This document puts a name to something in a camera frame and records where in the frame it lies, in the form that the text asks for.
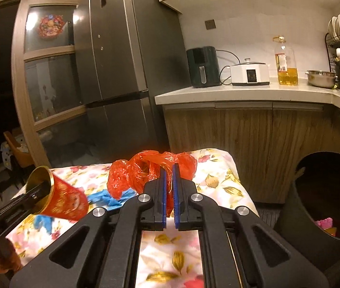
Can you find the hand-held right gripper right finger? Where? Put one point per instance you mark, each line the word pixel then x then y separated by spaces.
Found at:
pixel 174 198

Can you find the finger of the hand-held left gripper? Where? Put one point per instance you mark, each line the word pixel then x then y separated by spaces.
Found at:
pixel 22 202

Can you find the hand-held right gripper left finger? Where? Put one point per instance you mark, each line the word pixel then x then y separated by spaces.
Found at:
pixel 164 204

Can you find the red gold paper cup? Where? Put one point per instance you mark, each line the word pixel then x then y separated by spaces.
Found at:
pixel 67 201

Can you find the red plastic bag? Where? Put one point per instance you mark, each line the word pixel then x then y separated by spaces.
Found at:
pixel 127 174

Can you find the black round bin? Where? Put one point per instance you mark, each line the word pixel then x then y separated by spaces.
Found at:
pixel 290 216

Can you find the blue glove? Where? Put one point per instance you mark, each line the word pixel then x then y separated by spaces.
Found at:
pixel 42 222
pixel 106 199

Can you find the floral cloth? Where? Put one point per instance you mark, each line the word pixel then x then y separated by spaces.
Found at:
pixel 218 183

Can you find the orange chair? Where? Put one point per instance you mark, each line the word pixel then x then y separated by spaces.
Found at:
pixel 16 150

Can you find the dark air fryer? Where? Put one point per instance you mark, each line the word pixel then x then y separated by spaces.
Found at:
pixel 203 66

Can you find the white electric cooker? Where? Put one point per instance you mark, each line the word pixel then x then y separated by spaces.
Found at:
pixel 248 75

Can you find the wooden glass panel door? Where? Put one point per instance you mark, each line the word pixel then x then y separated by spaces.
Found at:
pixel 49 54

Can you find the pink wrapper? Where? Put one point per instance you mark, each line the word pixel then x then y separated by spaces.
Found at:
pixel 324 223

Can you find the grey refrigerator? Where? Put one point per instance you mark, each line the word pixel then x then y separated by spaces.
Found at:
pixel 127 51

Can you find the cooking oil bottle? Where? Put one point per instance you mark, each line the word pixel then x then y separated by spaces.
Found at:
pixel 287 78

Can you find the round colourful door ornament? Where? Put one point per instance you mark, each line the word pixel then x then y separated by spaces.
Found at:
pixel 51 25

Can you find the steel bowl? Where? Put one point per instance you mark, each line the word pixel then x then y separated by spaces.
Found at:
pixel 320 80

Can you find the dark wall socket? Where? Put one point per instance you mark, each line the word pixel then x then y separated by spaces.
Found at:
pixel 209 24

